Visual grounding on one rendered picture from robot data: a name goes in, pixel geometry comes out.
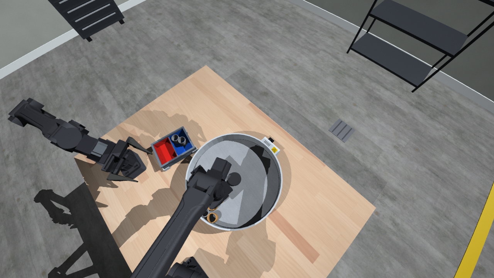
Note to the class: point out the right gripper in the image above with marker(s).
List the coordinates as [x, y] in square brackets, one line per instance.
[224, 195]

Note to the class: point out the grey round turntable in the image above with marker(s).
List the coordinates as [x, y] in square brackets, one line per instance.
[255, 177]

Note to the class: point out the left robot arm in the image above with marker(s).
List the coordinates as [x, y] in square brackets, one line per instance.
[69, 136]

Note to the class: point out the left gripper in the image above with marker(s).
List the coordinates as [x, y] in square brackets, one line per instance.
[115, 162]

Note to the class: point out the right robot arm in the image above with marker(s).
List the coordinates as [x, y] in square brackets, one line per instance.
[202, 188]

